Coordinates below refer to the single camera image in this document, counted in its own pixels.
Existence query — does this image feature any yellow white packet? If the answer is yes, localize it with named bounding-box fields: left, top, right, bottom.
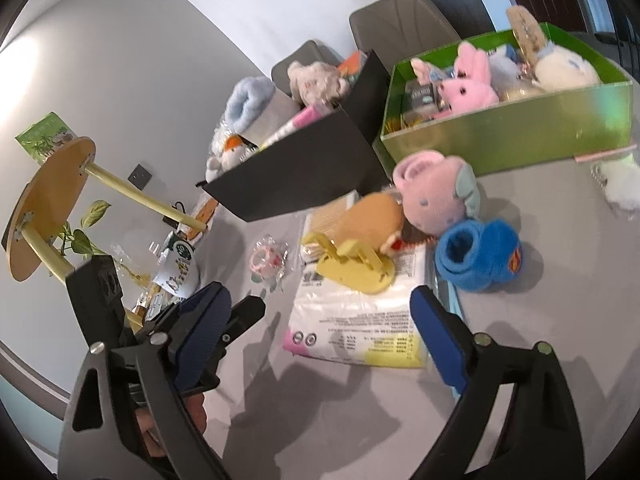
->
left=282, top=246, right=435, bottom=370

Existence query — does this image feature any pink plush bunny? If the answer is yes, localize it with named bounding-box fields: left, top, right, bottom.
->
left=435, top=41, right=499, bottom=119

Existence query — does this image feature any white plush dog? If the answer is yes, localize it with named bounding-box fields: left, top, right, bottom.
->
left=534, top=42, right=601, bottom=92

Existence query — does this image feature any person's left hand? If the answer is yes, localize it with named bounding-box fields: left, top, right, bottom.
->
left=134, top=393, right=207, bottom=458

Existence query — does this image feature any potted green plant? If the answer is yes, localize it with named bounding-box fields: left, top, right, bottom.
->
left=55, top=200, right=152, bottom=288

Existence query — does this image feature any white printed mug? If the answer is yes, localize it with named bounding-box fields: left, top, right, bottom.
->
left=152, top=238, right=198, bottom=299

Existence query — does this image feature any round wooden side table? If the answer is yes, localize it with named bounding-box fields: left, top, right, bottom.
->
left=2, top=135, right=208, bottom=331

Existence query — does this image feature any cotton swab package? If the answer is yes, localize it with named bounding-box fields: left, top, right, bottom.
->
left=302, top=191, right=360, bottom=240

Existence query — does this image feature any green plant box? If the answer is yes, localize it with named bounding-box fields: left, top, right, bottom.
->
left=15, top=112, right=76, bottom=165

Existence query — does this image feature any pancake plush toy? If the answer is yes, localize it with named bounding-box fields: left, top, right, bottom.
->
left=332, top=193, right=404, bottom=256

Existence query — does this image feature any white plush duck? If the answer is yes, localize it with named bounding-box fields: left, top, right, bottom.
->
left=205, top=134, right=257, bottom=182

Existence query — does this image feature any black storage box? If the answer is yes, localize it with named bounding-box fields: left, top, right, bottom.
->
left=203, top=51, right=390, bottom=222

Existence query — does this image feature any blue superman plush slipper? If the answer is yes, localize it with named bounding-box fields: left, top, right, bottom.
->
left=435, top=219, right=523, bottom=292

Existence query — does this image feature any pink white tube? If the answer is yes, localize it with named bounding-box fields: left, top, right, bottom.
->
left=260, top=102, right=333, bottom=150

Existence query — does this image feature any blue grey plush slipper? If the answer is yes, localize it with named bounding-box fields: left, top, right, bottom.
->
left=224, top=76, right=300, bottom=144

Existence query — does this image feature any pink strawberry plush toy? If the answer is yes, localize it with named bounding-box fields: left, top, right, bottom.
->
left=393, top=150, right=480, bottom=237

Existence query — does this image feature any beige plush pig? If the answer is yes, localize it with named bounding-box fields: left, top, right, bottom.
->
left=286, top=61, right=350, bottom=106

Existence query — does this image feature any orange carton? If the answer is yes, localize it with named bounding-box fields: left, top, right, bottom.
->
left=337, top=50, right=368, bottom=84

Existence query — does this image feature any beige chair far left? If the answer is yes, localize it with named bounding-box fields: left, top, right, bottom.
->
left=270, top=40, right=344, bottom=96

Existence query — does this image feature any white puff in bag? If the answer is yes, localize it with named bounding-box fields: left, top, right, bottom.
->
left=591, top=154, right=640, bottom=212

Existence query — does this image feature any black tissue pack left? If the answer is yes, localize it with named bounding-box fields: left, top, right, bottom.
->
left=402, top=79, right=438, bottom=112

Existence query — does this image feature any pink bunny ear toy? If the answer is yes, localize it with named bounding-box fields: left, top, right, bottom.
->
left=410, top=58, right=448, bottom=86

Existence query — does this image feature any green storage box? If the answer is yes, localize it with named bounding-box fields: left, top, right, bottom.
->
left=380, top=23, right=636, bottom=176

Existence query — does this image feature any beige chair near cabinet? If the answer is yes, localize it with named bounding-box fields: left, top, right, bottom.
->
left=349, top=0, right=460, bottom=74

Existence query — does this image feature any yellow item in bag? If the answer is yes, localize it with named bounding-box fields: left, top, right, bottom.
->
left=500, top=84, right=544, bottom=102

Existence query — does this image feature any light blue folded towel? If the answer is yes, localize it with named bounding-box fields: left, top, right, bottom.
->
left=488, top=44, right=521, bottom=96

